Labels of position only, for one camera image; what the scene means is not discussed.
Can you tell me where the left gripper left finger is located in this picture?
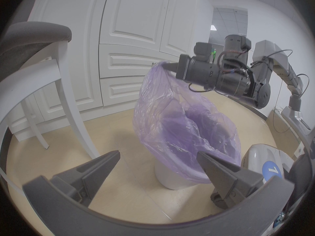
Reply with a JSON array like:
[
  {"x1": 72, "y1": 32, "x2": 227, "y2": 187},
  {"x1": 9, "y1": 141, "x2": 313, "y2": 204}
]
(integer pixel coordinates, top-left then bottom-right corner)
[{"x1": 50, "y1": 150, "x2": 121, "y2": 207}]

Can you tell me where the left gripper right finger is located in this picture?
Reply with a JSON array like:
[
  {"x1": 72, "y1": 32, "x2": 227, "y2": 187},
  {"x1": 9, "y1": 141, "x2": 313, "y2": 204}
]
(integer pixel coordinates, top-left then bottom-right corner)
[{"x1": 196, "y1": 151, "x2": 265, "y2": 210}]

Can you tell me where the purple plastic bag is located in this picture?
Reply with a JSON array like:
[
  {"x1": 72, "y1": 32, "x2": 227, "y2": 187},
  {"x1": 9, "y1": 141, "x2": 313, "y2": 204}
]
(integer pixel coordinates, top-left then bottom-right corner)
[{"x1": 134, "y1": 61, "x2": 242, "y2": 184}]

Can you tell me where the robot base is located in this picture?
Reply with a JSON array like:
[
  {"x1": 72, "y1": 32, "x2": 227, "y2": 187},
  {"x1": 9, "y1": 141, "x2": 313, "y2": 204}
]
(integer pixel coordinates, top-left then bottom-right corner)
[{"x1": 241, "y1": 144, "x2": 296, "y2": 185}]

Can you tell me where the white trash bin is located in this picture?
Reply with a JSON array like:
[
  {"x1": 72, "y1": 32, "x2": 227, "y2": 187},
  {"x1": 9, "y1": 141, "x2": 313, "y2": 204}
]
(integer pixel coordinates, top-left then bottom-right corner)
[{"x1": 154, "y1": 161, "x2": 210, "y2": 191}]

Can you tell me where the white wardrobe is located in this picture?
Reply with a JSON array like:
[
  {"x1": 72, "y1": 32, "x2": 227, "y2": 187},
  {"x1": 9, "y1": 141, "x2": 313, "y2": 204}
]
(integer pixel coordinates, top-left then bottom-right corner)
[{"x1": 25, "y1": 0, "x2": 214, "y2": 135}]

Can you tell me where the white chair with grey cushions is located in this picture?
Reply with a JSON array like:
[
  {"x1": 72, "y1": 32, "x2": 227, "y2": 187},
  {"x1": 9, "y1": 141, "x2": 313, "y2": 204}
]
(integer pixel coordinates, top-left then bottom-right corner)
[{"x1": 0, "y1": 0, "x2": 100, "y2": 196}]

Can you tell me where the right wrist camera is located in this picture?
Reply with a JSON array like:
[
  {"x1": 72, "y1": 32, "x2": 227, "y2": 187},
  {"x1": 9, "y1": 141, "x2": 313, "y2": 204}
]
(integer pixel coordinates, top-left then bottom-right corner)
[{"x1": 194, "y1": 42, "x2": 215, "y2": 64}]

